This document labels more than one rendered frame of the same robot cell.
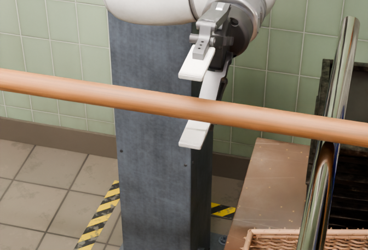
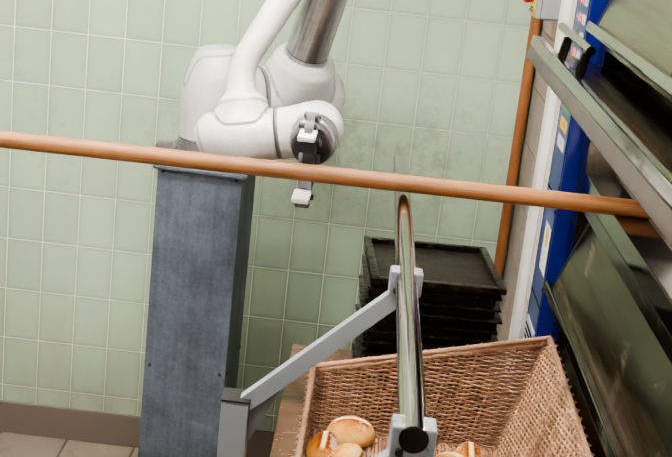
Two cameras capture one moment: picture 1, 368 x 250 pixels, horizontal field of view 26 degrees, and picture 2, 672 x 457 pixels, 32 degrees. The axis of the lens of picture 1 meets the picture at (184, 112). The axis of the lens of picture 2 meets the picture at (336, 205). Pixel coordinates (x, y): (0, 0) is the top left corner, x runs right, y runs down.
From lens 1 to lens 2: 1.19 m
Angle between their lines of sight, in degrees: 25
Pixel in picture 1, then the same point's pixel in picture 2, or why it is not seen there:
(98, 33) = (99, 281)
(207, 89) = not seen: hidden behind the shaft
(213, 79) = not seen: hidden behind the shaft
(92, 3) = (97, 246)
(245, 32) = (328, 141)
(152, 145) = (185, 354)
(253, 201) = (299, 382)
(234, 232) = (286, 401)
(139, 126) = (173, 332)
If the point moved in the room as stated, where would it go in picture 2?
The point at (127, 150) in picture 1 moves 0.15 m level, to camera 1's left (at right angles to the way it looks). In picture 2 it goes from (156, 363) to (93, 363)
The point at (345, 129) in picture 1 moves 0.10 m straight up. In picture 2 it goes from (416, 179) to (423, 121)
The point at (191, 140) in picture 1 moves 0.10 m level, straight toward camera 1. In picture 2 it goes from (300, 198) to (310, 215)
